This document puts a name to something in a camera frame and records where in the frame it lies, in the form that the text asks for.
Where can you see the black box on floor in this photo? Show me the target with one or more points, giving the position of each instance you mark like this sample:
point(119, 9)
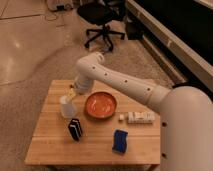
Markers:
point(133, 31)

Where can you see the black office chair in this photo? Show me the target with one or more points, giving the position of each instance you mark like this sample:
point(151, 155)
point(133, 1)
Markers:
point(101, 14)

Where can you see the white box stack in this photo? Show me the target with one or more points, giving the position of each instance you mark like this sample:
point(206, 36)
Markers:
point(141, 117)

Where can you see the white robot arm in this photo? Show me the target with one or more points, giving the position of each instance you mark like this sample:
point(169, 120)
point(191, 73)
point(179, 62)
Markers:
point(186, 131)

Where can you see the black white striped eraser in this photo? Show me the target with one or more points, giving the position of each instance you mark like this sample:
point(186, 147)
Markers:
point(75, 129)

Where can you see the orange bowl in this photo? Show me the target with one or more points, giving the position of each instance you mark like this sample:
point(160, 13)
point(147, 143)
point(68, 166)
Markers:
point(100, 105)

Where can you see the wooden table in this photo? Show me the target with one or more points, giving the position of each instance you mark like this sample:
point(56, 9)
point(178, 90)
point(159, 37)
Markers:
point(52, 143)

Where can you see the blue sponge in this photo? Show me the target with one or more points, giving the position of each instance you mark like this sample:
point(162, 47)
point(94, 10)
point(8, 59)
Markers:
point(120, 141)

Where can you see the white ceramic cup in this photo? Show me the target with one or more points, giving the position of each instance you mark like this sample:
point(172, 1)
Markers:
point(68, 109)

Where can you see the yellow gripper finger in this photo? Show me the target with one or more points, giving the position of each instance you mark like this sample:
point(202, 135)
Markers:
point(71, 95)

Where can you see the small white cube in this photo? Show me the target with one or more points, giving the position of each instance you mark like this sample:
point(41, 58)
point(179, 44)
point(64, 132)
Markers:
point(121, 117)

